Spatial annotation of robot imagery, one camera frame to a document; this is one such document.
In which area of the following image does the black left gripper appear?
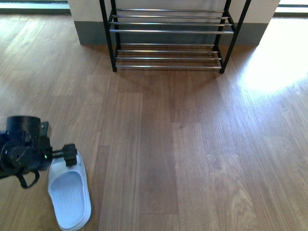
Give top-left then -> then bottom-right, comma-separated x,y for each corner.
38,121 -> 77,171

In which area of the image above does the light blue slipper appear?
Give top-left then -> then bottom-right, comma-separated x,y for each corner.
48,153 -> 91,231

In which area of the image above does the black metal shoe rack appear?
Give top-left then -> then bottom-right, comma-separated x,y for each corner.
100,0 -> 250,73

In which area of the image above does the left window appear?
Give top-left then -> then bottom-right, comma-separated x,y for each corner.
0,0 -> 71,15

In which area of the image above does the window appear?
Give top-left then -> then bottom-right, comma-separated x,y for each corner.
0,0 -> 71,15
274,0 -> 308,17

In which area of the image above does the right window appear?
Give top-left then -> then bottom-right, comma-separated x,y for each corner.
274,0 -> 308,17

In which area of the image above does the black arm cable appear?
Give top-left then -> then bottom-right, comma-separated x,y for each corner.
16,170 -> 40,189

